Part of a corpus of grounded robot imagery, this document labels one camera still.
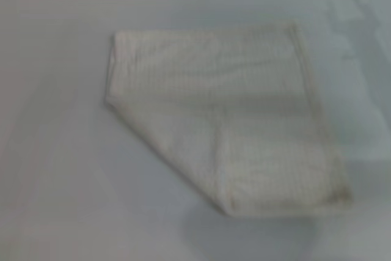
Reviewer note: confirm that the white waffle-weave towel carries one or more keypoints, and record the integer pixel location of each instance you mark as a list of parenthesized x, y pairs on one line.
[(220, 105)]

